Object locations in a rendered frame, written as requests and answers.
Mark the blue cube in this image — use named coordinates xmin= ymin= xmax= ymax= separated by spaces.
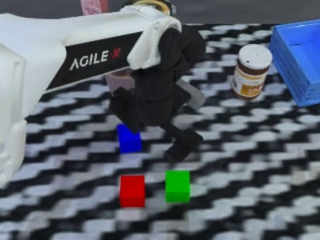
xmin=116 ymin=123 xmax=143 ymax=154

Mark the green cube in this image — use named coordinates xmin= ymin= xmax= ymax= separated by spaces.
xmin=164 ymin=170 xmax=191 ymax=203

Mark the red cube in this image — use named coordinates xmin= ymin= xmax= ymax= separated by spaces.
xmin=119 ymin=174 xmax=146 ymax=208

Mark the grey cup with brown content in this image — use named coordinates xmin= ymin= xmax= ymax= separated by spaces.
xmin=104 ymin=69 xmax=137 ymax=101

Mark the black and white zigzag mat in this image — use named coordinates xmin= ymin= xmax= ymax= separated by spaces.
xmin=0 ymin=23 xmax=320 ymax=240

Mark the brown jar with white lid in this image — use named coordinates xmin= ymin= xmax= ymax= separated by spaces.
xmin=231 ymin=44 xmax=273 ymax=101

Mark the pink object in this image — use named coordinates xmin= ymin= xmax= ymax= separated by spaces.
xmin=79 ymin=0 xmax=109 ymax=16

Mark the blue plastic bin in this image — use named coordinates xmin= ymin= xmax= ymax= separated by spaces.
xmin=268 ymin=19 xmax=320 ymax=108

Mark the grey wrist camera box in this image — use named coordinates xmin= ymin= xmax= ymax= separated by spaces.
xmin=178 ymin=81 xmax=207 ymax=111

